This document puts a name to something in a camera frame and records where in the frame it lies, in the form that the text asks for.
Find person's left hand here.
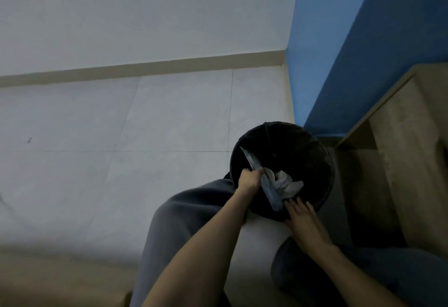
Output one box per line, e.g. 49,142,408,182
237,168,264,197

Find person's grey trousers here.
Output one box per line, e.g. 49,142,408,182
129,173,448,307

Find black trash bin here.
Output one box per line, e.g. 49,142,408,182
229,121,336,222

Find person's left forearm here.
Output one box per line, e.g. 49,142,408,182
141,191,256,307

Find wooden drawer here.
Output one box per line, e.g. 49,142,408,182
369,75,448,258

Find white tissue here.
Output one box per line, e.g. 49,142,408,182
273,170,304,199

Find person's right hand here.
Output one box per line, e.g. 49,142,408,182
283,196,333,255

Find person's right forearm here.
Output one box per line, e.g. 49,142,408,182
308,243,410,307

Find colourful plastic packet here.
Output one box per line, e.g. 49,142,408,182
239,146,286,212

